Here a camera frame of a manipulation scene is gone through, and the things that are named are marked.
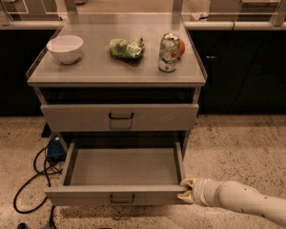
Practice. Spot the background grey table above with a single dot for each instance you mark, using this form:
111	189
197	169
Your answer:
242	10

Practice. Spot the grey top drawer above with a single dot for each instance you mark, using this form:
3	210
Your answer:
120	117

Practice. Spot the crushed soda can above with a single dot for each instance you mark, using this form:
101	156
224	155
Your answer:
168	52

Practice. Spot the grey drawer cabinet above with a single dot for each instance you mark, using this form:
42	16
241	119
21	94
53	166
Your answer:
98	77

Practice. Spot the grey drawer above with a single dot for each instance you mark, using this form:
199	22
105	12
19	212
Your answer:
146	175
120	117

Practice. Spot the orange fruit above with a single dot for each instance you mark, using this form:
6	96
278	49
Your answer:
181	47

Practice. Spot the green chip bag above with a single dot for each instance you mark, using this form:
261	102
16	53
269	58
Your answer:
127	49

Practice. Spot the white counter rail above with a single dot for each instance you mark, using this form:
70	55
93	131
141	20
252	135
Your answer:
189	25

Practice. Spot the white ceramic bowl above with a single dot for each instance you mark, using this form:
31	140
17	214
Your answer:
66	49

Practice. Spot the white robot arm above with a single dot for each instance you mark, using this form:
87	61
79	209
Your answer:
234	196

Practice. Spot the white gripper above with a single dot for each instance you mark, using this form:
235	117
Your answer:
204	191

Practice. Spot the blue power box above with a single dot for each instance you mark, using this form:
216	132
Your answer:
55	149

